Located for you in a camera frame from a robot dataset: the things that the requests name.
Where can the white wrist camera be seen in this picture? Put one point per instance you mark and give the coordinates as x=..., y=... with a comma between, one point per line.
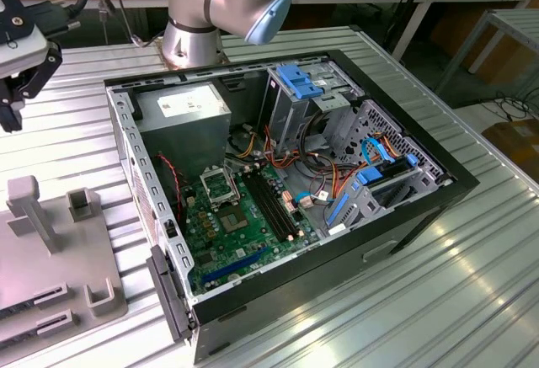
x=21, y=56

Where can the black plastic case latch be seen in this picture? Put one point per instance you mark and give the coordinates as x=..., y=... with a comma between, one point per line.
x=168, y=292

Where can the blue expansion slot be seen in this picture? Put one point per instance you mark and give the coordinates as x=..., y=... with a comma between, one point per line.
x=236, y=265

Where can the large brown cardboard box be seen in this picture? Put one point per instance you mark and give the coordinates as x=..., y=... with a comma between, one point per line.
x=501, y=60

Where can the grey metal shelf frame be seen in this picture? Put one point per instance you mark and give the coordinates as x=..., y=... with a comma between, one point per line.
x=511, y=20

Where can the perforated grey disk bay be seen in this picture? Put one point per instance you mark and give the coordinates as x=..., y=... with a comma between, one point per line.
x=379, y=117

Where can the grey metal optical bay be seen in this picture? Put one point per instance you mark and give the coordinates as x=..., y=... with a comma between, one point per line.
x=290, y=111

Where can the black RAM slot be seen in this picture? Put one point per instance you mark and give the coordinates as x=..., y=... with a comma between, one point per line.
x=269, y=208
x=279, y=201

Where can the hard disk in blue carrier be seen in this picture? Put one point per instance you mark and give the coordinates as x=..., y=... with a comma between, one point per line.
x=369, y=175

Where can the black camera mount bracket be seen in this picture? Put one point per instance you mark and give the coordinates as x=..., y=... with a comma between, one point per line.
x=23, y=27

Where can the green motherboard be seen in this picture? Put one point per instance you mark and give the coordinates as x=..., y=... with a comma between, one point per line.
x=261, y=237

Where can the CPU socket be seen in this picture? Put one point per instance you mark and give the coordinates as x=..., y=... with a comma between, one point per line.
x=231, y=220

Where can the grey power supply unit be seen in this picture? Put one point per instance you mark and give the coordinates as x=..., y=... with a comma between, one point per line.
x=181, y=140

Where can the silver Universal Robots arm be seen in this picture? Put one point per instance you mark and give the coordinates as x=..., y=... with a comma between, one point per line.
x=236, y=6

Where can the black PC case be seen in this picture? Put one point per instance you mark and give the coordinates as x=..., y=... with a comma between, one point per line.
x=379, y=267

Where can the black tripod stand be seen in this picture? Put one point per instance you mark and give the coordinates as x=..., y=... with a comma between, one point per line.
x=399, y=20

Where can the blue plastic bay rail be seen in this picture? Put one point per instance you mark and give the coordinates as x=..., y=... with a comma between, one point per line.
x=337, y=212

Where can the blue plastic drive latch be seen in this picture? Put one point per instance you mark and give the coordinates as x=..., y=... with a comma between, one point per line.
x=297, y=81

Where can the cardboard box with label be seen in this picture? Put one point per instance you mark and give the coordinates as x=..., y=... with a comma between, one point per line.
x=518, y=140

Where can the grey parts rack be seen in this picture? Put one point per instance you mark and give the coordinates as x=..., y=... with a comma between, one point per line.
x=63, y=258

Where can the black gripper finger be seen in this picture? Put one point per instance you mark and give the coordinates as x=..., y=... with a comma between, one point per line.
x=46, y=69

